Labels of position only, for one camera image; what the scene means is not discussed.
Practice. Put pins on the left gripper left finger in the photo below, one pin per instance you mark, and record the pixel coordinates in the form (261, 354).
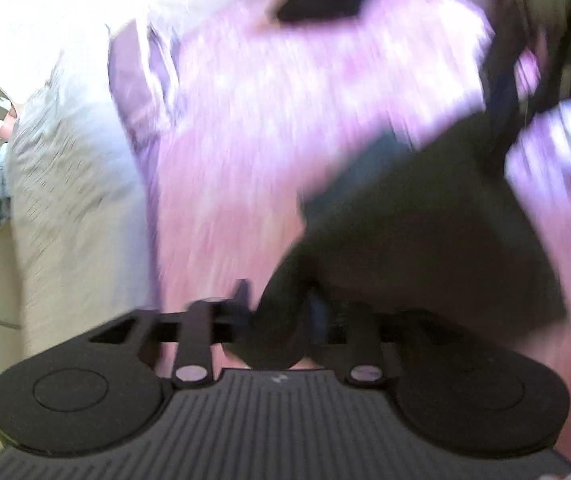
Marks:
(205, 323)

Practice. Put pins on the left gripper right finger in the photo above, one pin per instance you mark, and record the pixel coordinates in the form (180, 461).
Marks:
(345, 339)

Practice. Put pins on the dark grey jeans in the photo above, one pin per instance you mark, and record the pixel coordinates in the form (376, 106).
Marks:
(438, 230)

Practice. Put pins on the white striped duvet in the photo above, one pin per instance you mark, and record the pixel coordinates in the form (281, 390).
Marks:
(79, 207)

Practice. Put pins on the pink rose blanket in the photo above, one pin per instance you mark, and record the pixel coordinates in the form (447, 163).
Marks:
(234, 122)

